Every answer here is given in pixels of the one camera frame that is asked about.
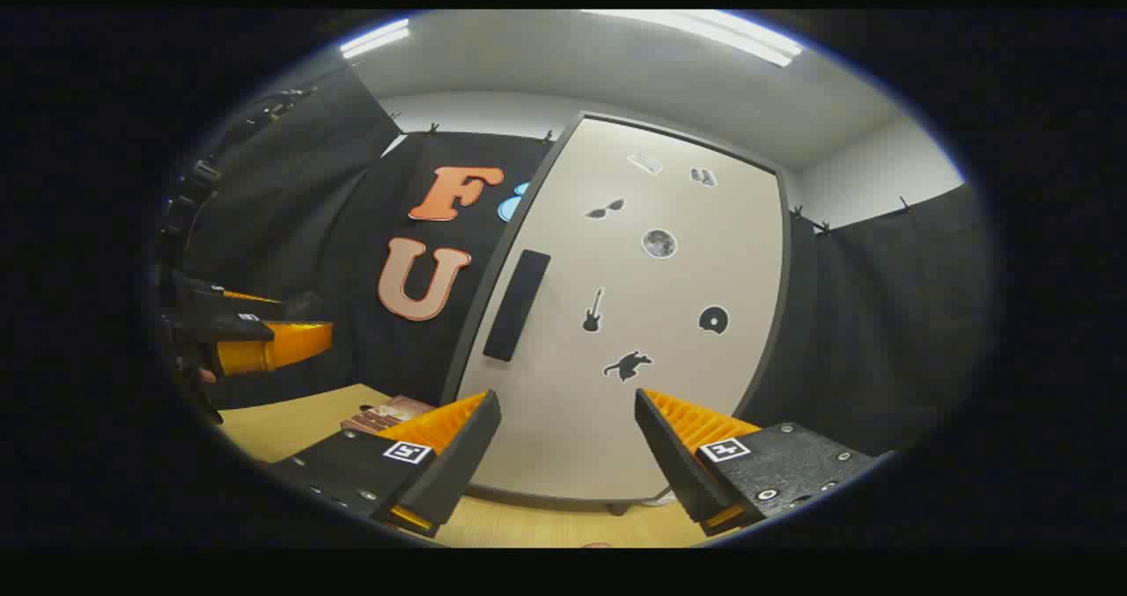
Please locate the grey cabinet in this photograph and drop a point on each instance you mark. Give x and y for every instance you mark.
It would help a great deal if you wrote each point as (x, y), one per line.
(572, 501)

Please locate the double strip ceiling light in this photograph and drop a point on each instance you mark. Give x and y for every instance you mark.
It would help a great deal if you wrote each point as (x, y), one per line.
(387, 28)

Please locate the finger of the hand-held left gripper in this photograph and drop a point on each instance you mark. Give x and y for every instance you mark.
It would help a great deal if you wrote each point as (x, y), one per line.
(229, 328)
(211, 301)

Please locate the white cabinet door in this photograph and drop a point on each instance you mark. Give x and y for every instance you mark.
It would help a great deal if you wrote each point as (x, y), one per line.
(563, 402)

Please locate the brown cover book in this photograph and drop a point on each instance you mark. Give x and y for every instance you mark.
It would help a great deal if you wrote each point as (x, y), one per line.
(387, 413)

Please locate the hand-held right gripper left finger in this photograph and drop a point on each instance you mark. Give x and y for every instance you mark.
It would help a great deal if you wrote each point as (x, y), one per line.
(458, 464)

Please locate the long ceiling light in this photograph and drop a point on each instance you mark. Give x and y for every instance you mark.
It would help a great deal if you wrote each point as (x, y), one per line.
(748, 43)

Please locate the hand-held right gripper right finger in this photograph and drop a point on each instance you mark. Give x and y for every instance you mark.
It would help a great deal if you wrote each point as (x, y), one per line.
(673, 464)

